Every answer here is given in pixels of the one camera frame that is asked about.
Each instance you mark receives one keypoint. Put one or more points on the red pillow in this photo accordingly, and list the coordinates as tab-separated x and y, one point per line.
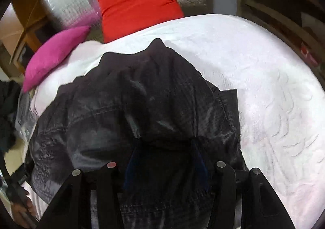
137	5

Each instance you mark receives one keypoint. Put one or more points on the grey zip jacket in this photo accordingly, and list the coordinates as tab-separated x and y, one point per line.
24	117

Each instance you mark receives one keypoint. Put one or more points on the pile of black clothes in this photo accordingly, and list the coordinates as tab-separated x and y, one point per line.
7	117

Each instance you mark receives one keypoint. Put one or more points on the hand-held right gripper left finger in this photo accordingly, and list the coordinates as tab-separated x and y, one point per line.
130	165

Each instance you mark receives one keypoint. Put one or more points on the white blanket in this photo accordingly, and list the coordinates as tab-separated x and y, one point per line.
266	79

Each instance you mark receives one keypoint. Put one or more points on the dark checked zip jacket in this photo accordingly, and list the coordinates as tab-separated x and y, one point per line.
152	91

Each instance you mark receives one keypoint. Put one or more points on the person's left hand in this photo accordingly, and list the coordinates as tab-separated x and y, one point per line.
30	210

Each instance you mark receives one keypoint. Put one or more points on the wooden shelf unit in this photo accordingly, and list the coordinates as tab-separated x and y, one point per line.
266	15

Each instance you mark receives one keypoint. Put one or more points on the pink pillow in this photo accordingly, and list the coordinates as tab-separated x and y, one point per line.
50	53

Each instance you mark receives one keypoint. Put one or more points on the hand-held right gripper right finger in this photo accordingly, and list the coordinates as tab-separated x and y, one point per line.
201	168

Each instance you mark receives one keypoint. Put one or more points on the silver foil insulation mat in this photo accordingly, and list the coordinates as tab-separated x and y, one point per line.
66	2

